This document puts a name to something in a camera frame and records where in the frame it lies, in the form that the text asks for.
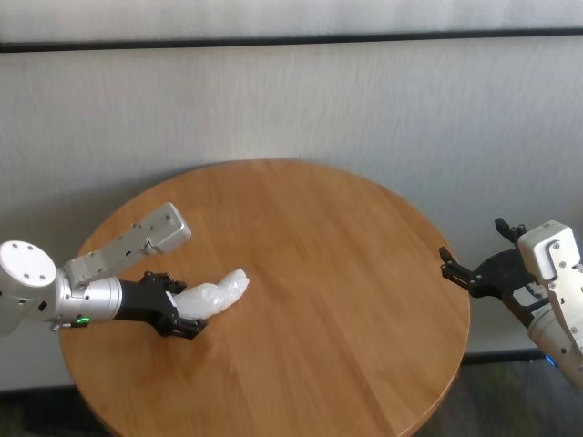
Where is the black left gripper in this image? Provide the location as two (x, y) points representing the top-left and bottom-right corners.
(116, 270), (210, 341)

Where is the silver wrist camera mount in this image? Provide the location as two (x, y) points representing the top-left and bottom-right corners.
(517, 219), (583, 350)
(63, 201), (193, 287)

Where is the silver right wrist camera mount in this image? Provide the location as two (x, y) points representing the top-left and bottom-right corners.
(517, 219), (583, 350)

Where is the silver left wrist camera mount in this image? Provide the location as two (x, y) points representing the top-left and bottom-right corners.
(63, 201), (193, 287)

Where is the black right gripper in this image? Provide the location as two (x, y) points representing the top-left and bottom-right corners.
(438, 218), (551, 330)

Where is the black wall rail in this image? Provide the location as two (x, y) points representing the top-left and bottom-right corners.
(0, 26), (583, 54)

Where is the white sandbag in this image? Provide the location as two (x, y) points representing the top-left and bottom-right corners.
(172, 267), (251, 320)

